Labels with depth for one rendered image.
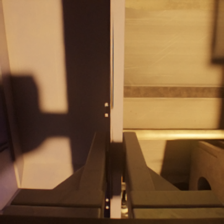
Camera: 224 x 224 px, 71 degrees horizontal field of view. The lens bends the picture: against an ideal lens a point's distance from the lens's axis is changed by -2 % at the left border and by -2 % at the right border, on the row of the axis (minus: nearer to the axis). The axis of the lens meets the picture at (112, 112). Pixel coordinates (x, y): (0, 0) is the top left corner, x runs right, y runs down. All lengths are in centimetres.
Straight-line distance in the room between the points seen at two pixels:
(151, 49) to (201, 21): 16
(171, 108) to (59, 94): 38
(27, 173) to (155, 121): 39
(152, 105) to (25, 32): 40
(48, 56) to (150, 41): 33
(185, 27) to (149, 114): 28
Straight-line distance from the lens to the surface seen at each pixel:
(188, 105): 57
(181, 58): 55
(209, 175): 54
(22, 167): 34
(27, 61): 29
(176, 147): 61
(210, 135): 60
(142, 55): 52
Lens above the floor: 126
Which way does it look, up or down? 76 degrees down
